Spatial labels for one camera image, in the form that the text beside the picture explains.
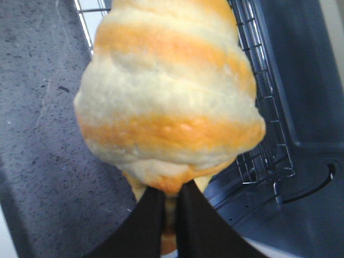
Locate metal wire oven rack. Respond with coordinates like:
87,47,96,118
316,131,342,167
74,0,296,205

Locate golden twisted bread roll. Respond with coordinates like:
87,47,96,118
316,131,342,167
74,0,267,255

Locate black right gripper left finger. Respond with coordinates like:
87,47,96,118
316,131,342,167
85,188,164,257

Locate white Toshiba toaster oven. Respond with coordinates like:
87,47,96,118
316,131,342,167
205,1,343,257

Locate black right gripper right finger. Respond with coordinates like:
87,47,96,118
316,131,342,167
176,181,266,258

